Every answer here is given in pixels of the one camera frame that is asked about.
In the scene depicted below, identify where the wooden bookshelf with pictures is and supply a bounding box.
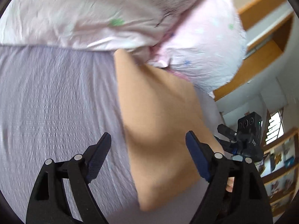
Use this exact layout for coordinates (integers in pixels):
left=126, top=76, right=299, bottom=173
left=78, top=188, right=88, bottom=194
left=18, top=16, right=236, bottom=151
left=255, top=127, right=298, bottom=221

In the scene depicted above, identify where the wooden headboard shelf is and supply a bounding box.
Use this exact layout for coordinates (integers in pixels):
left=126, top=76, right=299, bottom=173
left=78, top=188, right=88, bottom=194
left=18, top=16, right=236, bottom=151
left=213, top=0, right=294, bottom=101

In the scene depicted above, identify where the yellow garment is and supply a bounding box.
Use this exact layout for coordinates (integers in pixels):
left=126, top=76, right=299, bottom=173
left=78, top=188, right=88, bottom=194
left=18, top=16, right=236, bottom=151
left=114, top=49, right=223, bottom=211

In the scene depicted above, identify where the lower pink tree-print pillow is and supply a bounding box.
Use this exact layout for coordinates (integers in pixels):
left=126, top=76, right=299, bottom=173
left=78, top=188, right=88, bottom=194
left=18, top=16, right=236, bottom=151
left=148, top=0, right=247, bottom=96

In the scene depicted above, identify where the person's right hand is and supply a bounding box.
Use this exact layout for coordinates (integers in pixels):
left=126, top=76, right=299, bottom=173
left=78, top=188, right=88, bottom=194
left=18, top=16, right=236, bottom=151
left=226, top=177, right=235, bottom=193

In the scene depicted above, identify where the lavender bed sheet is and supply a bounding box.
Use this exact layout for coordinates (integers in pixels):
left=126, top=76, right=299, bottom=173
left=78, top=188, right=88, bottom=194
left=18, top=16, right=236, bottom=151
left=0, top=44, right=225, bottom=224

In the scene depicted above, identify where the small window with grille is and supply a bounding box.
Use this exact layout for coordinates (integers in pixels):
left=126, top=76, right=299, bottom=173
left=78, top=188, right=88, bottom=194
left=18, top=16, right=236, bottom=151
left=266, top=108, right=284, bottom=145

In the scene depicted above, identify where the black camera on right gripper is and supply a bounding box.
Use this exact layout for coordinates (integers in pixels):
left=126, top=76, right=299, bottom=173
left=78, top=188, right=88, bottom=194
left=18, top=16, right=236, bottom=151
left=237, top=112, right=262, bottom=144

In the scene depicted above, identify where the upper white floral pillow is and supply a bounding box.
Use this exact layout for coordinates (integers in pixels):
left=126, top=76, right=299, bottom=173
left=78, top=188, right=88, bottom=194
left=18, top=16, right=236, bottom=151
left=1, top=0, right=197, bottom=51

